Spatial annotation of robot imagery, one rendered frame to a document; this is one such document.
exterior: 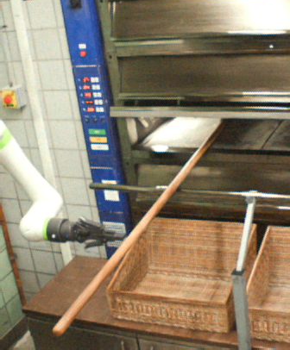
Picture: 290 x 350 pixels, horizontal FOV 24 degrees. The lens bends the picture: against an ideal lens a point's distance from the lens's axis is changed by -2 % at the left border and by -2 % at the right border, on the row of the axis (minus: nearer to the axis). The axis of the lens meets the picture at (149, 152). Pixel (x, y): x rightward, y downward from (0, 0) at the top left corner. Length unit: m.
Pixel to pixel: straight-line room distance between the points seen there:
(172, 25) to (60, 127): 0.82
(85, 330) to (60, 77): 1.19
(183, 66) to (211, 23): 0.25
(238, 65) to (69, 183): 1.12
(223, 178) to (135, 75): 0.61
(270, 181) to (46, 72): 1.18
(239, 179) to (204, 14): 0.76
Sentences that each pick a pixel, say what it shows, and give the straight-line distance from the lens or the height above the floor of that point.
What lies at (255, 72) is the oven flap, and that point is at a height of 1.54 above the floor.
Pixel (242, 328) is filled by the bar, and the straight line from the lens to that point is 2.67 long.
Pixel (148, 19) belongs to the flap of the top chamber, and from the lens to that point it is 2.96.
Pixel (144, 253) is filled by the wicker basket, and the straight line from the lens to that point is 3.28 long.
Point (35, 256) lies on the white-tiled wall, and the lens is 3.85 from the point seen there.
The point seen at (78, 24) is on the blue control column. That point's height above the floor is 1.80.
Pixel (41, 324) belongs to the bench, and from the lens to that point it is 3.28.
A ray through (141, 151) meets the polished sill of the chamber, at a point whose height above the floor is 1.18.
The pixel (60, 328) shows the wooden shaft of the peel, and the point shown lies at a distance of 1.96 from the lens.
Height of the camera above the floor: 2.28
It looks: 21 degrees down
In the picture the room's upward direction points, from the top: 9 degrees counter-clockwise
